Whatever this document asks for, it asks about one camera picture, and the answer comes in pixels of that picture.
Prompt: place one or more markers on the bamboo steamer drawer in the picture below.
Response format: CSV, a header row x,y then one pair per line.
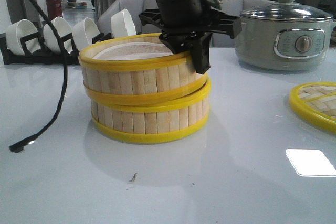
x,y
157,123
137,82

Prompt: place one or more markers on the right grey chair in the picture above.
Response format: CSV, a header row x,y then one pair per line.
x,y
234,8

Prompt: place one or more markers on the grey-green electric cooking pot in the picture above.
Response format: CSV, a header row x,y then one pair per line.
x,y
283,45

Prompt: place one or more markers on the woven bamboo steamer lid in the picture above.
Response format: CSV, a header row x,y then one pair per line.
x,y
314,102

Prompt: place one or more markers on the black bowl rack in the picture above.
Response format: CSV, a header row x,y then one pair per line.
x,y
41,56

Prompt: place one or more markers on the left grey chair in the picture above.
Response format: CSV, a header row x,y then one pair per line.
x,y
135,8

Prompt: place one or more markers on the red bin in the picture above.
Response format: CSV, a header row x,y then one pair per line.
x,y
54,8

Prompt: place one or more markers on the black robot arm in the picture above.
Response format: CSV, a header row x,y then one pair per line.
x,y
187,25

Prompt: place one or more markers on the glass pot lid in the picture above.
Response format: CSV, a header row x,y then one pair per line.
x,y
287,11

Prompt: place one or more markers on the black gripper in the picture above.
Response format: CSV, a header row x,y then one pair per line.
x,y
189,24

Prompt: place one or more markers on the grey chair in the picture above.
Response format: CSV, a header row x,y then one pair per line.
x,y
234,8
135,8

